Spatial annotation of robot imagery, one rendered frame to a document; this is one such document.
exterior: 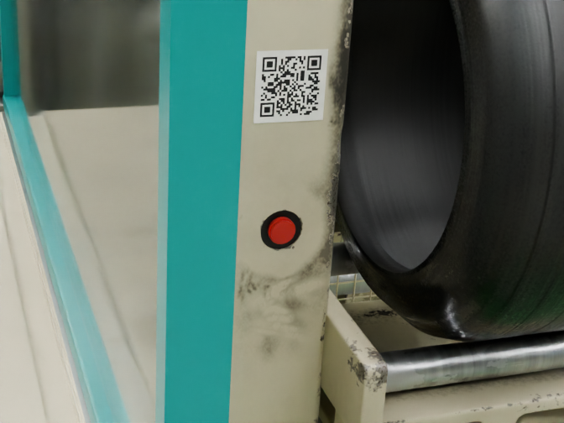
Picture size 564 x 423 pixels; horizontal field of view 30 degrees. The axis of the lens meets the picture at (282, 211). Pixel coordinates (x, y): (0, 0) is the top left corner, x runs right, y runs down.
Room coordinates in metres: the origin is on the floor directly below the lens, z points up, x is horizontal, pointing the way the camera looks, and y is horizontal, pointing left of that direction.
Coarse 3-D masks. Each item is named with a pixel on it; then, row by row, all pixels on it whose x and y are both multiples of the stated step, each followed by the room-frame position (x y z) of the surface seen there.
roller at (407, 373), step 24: (528, 336) 1.07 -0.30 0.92; (552, 336) 1.08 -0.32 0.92; (384, 360) 1.00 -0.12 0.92; (408, 360) 1.01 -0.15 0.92; (432, 360) 1.01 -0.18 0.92; (456, 360) 1.02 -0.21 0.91; (480, 360) 1.03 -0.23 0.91; (504, 360) 1.04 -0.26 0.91; (528, 360) 1.05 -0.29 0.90; (552, 360) 1.06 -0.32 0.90; (408, 384) 1.00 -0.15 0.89; (432, 384) 1.01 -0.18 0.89
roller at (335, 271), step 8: (336, 248) 1.28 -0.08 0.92; (344, 248) 1.28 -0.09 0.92; (336, 256) 1.27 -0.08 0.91; (344, 256) 1.27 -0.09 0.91; (336, 264) 1.27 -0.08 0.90; (344, 264) 1.27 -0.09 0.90; (352, 264) 1.27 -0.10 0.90; (336, 272) 1.27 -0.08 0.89; (344, 272) 1.27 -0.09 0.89; (352, 272) 1.28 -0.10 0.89
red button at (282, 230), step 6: (270, 222) 1.02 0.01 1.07; (276, 222) 1.02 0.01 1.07; (282, 222) 1.02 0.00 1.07; (288, 222) 1.02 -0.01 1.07; (270, 228) 1.02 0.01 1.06; (276, 228) 1.02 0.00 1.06; (282, 228) 1.02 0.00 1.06; (288, 228) 1.02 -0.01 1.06; (294, 228) 1.02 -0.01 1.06; (270, 234) 1.02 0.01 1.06; (276, 234) 1.02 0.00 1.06; (282, 234) 1.02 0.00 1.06; (288, 234) 1.02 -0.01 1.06; (294, 234) 1.02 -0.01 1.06; (276, 240) 1.02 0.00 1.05; (282, 240) 1.02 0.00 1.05; (288, 240) 1.02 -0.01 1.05
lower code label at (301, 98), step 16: (256, 64) 1.01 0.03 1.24; (272, 64) 1.01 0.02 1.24; (288, 64) 1.02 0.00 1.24; (304, 64) 1.03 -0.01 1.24; (320, 64) 1.03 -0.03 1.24; (256, 80) 1.01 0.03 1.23; (272, 80) 1.02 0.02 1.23; (288, 80) 1.02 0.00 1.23; (304, 80) 1.03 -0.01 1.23; (320, 80) 1.03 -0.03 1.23; (256, 96) 1.01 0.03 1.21; (272, 96) 1.02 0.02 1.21; (288, 96) 1.02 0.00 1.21; (304, 96) 1.03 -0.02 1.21; (320, 96) 1.03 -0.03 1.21; (256, 112) 1.01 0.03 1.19; (272, 112) 1.02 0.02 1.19; (288, 112) 1.02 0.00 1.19; (304, 112) 1.03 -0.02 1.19; (320, 112) 1.03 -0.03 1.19
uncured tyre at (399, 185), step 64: (384, 0) 1.43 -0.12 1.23; (448, 0) 1.46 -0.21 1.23; (512, 0) 0.97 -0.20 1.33; (384, 64) 1.43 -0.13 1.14; (448, 64) 1.47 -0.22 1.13; (512, 64) 0.95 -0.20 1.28; (384, 128) 1.41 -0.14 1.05; (448, 128) 1.44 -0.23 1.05; (512, 128) 0.93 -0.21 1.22; (384, 192) 1.35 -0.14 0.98; (448, 192) 1.38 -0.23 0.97; (512, 192) 0.92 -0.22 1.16; (384, 256) 1.15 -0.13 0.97; (448, 256) 0.98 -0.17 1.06; (512, 256) 0.92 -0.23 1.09; (448, 320) 1.00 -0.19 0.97; (512, 320) 0.96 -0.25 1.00
